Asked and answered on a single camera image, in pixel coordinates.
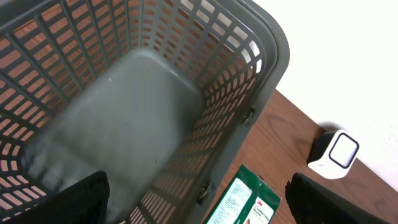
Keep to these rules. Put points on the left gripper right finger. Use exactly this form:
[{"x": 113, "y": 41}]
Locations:
[{"x": 310, "y": 202}]

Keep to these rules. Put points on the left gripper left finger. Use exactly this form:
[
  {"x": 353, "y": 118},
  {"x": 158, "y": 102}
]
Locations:
[{"x": 84, "y": 202}]

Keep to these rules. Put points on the green 3M gloves pack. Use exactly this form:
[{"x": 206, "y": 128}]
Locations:
[{"x": 246, "y": 200}]

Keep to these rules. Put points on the white barcode scanner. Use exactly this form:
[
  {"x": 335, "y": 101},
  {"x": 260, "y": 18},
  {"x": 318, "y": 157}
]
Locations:
[{"x": 333, "y": 154}]

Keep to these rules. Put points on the grey plastic mesh basket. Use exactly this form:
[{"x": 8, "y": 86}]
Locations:
[{"x": 155, "y": 97}]

